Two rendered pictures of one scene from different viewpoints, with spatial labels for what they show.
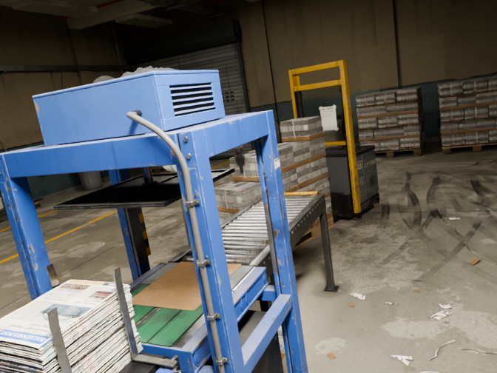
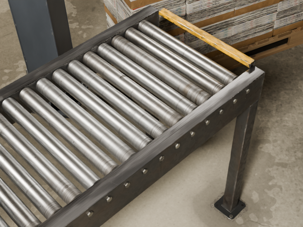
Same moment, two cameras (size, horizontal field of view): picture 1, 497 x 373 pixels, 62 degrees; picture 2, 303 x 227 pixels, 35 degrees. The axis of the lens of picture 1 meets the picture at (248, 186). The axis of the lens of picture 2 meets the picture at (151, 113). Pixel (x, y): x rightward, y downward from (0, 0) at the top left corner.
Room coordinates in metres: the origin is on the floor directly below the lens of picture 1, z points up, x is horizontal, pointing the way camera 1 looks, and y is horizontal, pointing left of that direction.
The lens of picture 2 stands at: (1.93, -0.65, 1.85)
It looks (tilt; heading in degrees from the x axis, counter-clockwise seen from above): 47 degrees down; 21
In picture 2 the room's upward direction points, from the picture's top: 2 degrees counter-clockwise
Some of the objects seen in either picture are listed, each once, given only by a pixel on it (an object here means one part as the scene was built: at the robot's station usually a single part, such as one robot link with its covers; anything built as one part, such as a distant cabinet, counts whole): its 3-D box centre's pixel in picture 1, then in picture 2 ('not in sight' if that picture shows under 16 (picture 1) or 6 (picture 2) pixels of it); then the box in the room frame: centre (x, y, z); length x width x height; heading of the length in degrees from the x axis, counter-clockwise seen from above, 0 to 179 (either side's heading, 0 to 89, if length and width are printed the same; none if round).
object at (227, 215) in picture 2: (331, 288); (230, 205); (3.14, -0.54, 0.01); 0.14 x 0.13 x 0.01; 64
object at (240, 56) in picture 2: (292, 193); (204, 35); (3.26, -0.34, 0.81); 0.43 x 0.03 x 0.02; 64
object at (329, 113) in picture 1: (322, 115); not in sight; (5.00, -1.00, 1.28); 0.57 x 0.01 x 0.65; 46
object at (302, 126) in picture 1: (307, 175); not in sight; (4.67, -0.68, 0.65); 0.39 x 0.30 x 1.29; 46
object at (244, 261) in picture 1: (217, 261); not in sight; (2.15, 0.23, 0.77); 0.47 x 0.05 x 0.05; 64
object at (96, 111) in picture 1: (134, 106); not in sight; (1.76, 0.42, 1.65); 0.60 x 0.45 x 0.20; 64
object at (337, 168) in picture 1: (344, 179); not in sight; (5.25, -1.24, 0.40); 0.69 x 0.55 x 0.80; 46
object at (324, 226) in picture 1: (327, 249); (238, 159); (3.14, -0.54, 0.34); 0.06 x 0.06 x 0.68; 64
